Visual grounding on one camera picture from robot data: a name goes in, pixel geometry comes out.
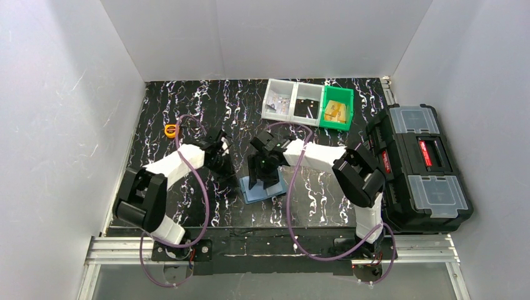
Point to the middle grey storage bin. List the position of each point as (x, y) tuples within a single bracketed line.
[(309, 91)]

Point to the left grey storage bin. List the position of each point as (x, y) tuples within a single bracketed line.
[(276, 89)]

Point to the green storage bin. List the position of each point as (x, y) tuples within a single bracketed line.
[(342, 95)]

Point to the grey storage bin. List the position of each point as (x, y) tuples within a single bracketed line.
[(276, 89), (309, 91)]

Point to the black VIP credit card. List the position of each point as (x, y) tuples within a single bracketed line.
[(306, 108)]

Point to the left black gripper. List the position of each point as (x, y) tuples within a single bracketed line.
[(223, 166)]

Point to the black toolbox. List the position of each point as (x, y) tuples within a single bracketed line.
[(424, 192)]

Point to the aluminium frame rail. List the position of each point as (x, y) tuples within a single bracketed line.
[(434, 248)]

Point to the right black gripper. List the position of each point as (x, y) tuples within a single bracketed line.
[(262, 173)]

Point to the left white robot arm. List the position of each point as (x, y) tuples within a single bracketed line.
[(142, 194)]

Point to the orange tape measure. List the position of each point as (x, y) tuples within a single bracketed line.
[(171, 130)]

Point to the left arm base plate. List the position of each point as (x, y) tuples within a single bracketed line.
[(200, 252)]

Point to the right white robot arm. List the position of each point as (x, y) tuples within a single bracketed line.
[(357, 172)]

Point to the blue card holder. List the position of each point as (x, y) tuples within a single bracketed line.
[(258, 193)]

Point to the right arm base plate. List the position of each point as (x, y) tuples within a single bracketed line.
[(373, 260)]

